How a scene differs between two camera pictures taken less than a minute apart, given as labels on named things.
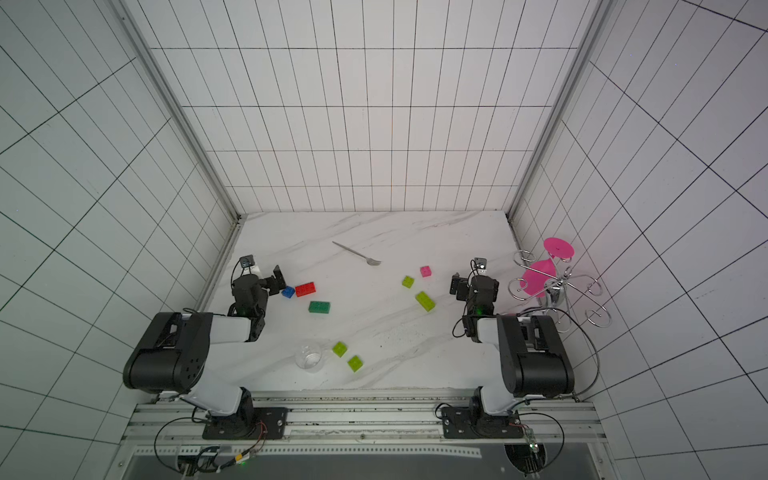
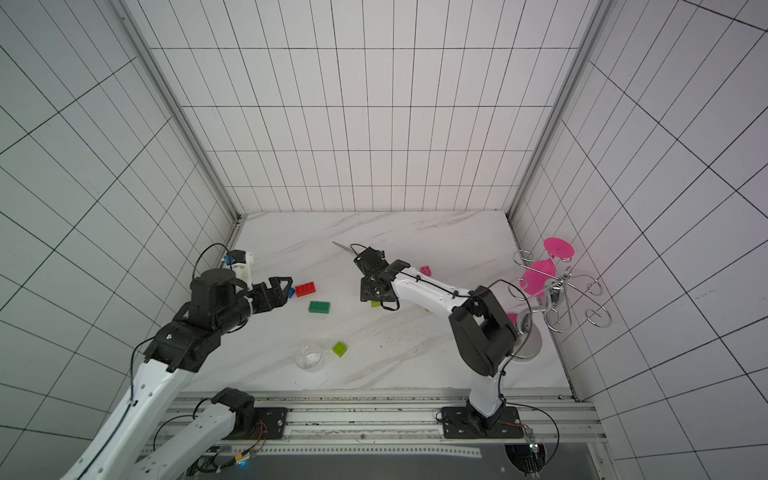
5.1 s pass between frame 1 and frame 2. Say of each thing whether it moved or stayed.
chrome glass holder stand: stayed
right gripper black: moved
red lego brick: stayed
